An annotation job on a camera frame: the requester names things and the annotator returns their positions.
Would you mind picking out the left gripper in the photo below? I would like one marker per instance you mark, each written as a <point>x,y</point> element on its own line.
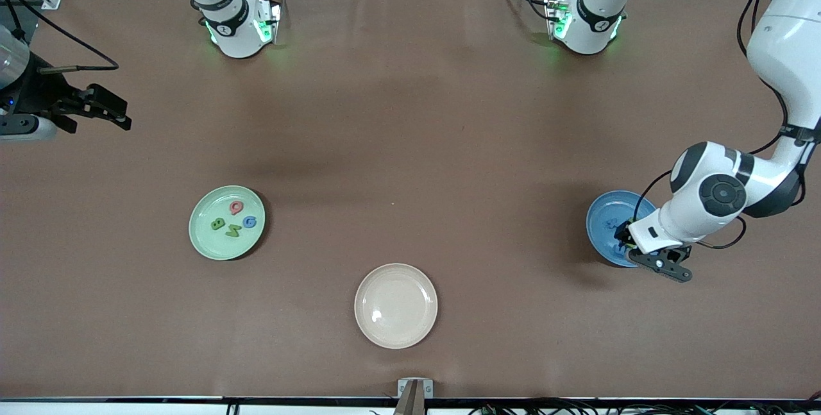
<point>623,235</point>

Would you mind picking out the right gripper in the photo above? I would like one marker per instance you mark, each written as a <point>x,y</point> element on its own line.
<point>40,98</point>

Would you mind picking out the green foam letter B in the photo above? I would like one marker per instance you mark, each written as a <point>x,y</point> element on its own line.
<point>217,224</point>

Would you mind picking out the red foam letter Q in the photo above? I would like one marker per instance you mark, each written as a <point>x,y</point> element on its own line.
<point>232,211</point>

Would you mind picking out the green foam letter N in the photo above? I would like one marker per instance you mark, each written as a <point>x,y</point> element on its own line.
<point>233,231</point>

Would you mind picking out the blue foam letter G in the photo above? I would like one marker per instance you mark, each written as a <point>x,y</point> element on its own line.
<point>245,222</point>

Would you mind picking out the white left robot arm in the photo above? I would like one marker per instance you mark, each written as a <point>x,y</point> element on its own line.
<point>786,43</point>

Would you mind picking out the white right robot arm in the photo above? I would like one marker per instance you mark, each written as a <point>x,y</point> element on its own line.
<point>234,30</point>

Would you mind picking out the blue plate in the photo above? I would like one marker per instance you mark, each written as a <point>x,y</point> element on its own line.
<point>603,210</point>

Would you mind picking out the light green plate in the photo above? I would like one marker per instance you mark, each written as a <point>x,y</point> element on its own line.
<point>211,245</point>

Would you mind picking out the silver base connector box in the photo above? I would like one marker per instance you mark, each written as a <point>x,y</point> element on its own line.
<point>555,17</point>
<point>268,20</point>

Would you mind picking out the brown table cover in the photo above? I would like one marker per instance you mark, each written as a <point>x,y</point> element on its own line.
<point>192,338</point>

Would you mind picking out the beige plate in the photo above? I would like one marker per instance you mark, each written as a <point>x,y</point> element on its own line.
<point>396,306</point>

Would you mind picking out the white table edge profile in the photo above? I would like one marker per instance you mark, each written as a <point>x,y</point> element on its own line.
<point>128,408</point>

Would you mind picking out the silver camera mount bracket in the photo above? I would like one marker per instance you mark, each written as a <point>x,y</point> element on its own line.
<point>415,389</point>

